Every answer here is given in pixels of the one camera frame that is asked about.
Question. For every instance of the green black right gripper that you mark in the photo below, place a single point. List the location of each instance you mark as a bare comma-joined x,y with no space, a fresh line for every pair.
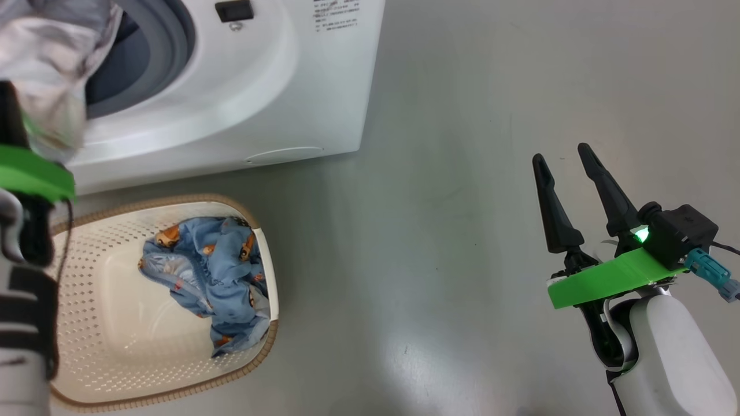
607,280

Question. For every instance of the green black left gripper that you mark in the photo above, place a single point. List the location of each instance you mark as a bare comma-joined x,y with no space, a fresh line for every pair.
34,173

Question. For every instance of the white light blue garment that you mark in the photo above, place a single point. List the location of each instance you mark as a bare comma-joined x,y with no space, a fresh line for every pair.
52,63

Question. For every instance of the blue bear print garment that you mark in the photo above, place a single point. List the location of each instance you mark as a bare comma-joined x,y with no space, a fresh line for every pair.
225,271

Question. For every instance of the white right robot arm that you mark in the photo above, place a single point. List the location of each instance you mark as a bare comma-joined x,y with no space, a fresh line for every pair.
676,358

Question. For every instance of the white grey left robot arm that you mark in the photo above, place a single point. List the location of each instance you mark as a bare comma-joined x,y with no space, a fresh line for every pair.
23,312

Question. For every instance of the grey rubber door gasket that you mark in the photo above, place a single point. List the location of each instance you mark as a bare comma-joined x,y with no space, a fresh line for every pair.
156,52

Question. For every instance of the white front-load washing machine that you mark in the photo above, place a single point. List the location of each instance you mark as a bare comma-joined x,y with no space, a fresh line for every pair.
260,92

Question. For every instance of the cream perforated laundry basket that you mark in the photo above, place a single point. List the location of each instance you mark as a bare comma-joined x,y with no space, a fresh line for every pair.
133,358

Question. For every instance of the round white filter cover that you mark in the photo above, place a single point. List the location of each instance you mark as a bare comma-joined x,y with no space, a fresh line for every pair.
286,155

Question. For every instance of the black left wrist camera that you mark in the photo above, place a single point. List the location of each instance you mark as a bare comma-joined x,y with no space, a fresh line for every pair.
10,115

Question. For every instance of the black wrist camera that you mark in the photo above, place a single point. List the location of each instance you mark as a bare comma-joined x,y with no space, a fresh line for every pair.
10,115
679,234

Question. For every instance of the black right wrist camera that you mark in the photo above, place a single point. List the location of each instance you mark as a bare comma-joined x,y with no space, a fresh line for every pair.
679,234

